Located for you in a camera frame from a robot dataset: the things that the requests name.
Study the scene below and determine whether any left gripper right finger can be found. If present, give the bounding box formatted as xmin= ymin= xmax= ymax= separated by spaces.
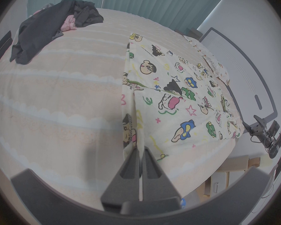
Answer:
xmin=142 ymin=146 xmax=181 ymax=202

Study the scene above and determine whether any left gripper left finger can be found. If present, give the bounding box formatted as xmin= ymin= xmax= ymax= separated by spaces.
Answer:
xmin=101 ymin=146 xmax=141 ymax=212

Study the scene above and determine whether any pile of clothes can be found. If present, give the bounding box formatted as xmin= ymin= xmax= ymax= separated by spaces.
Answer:
xmin=9 ymin=0 xmax=104 ymax=65

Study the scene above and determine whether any wooden bedside table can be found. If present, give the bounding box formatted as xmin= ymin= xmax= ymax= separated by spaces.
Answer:
xmin=202 ymin=155 xmax=270 ymax=199

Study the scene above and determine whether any cream printed quilt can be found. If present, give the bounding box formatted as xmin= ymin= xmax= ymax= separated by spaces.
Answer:
xmin=120 ymin=32 xmax=245 ymax=162

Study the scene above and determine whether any bed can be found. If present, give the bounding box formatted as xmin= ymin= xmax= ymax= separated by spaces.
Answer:
xmin=0 ymin=7 xmax=279 ymax=200

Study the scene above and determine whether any white printed pillow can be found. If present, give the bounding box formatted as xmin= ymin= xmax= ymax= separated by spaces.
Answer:
xmin=183 ymin=35 xmax=231 ymax=86

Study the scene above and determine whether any blue-green curtain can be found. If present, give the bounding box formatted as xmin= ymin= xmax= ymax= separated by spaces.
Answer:
xmin=27 ymin=0 xmax=230 ymax=30

